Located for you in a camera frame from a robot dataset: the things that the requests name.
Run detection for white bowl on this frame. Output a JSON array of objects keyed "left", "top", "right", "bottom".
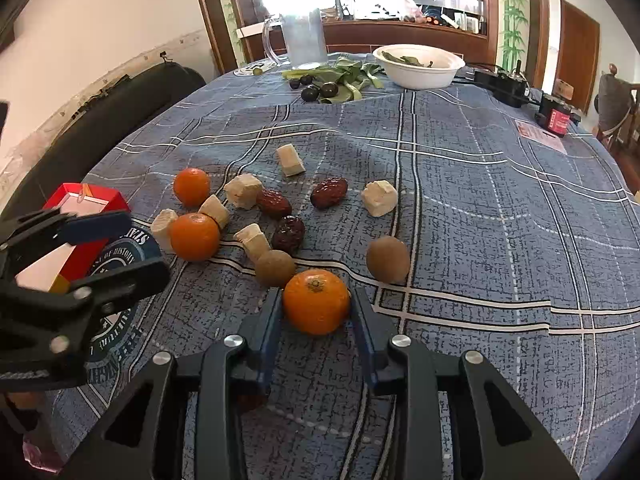
[{"left": 372, "top": 44, "right": 466, "bottom": 91}]

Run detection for white sugarcane chunk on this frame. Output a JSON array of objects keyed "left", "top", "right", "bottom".
[
  {"left": 150, "top": 209, "right": 179, "bottom": 255},
  {"left": 198, "top": 194, "right": 231, "bottom": 231},
  {"left": 223, "top": 173, "right": 264, "bottom": 210},
  {"left": 233, "top": 223, "right": 272, "bottom": 263},
  {"left": 276, "top": 143, "right": 306, "bottom": 177},
  {"left": 361, "top": 180, "right": 399, "bottom": 218}
]

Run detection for blue plaid tablecloth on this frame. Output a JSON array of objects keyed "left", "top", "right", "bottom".
[{"left": 45, "top": 50, "right": 640, "bottom": 480}]

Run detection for dark blue printed bag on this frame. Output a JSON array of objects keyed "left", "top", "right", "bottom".
[{"left": 82, "top": 217, "right": 173, "bottom": 386}]

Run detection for brown kiwi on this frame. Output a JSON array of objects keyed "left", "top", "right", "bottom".
[
  {"left": 366, "top": 235, "right": 411, "bottom": 284},
  {"left": 255, "top": 250, "right": 297, "bottom": 288}
]

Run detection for red paper box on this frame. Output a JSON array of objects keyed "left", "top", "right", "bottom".
[{"left": 15, "top": 183, "right": 132, "bottom": 295}]

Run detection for green leaves in bowl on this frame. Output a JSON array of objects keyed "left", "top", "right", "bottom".
[{"left": 382, "top": 52, "right": 435, "bottom": 68}]

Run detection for orange mandarin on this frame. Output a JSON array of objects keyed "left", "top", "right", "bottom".
[
  {"left": 282, "top": 269, "right": 351, "bottom": 337},
  {"left": 173, "top": 168, "right": 211, "bottom": 208},
  {"left": 170, "top": 213, "right": 221, "bottom": 262}
]

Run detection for red and black box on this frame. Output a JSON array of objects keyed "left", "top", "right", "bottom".
[{"left": 535, "top": 92, "right": 573, "bottom": 136}]

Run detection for clear glass pitcher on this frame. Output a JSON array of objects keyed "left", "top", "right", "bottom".
[{"left": 262, "top": 8, "right": 328, "bottom": 71}]

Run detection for pink paper card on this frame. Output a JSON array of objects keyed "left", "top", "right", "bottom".
[{"left": 514, "top": 119, "right": 568, "bottom": 155}]

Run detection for wooden chair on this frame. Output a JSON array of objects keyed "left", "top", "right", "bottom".
[{"left": 595, "top": 63, "right": 640, "bottom": 151}]

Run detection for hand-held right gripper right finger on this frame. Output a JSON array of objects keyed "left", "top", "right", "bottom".
[{"left": 351, "top": 287, "right": 581, "bottom": 480}]

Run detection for wooden window frame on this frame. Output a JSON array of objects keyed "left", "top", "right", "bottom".
[{"left": 190, "top": 0, "right": 551, "bottom": 86}]

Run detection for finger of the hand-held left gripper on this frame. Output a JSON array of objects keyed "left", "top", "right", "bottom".
[
  {"left": 0, "top": 258, "right": 171, "bottom": 392},
  {"left": 0, "top": 208, "right": 132, "bottom": 281}
]

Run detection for wooden door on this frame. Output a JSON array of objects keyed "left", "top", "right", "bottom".
[{"left": 557, "top": 0, "right": 601, "bottom": 111}]

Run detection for black power adapter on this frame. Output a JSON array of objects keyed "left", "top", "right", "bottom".
[{"left": 474, "top": 60, "right": 531, "bottom": 107}]

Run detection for black sofa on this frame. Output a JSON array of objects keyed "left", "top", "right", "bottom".
[{"left": 0, "top": 62, "right": 207, "bottom": 221}]

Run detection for green bok choy leaves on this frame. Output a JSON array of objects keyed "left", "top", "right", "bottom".
[{"left": 281, "top": 58, "right": 386, "bottom": 106}]

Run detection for red jujube date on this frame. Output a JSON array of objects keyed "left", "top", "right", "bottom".
[
  {"left": 310, "top": 177, "right": 349, "bottom": 210},
  {"left": 256, "top": 189, "right": 293, "bottom": 220},
  {"left": 271, "top": 215, "right": 306, "bottom": 255}
]

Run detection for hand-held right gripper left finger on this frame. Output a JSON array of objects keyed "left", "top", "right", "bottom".
[{"left": 60, "top": 287, "right": 285, "bottom": 480}]

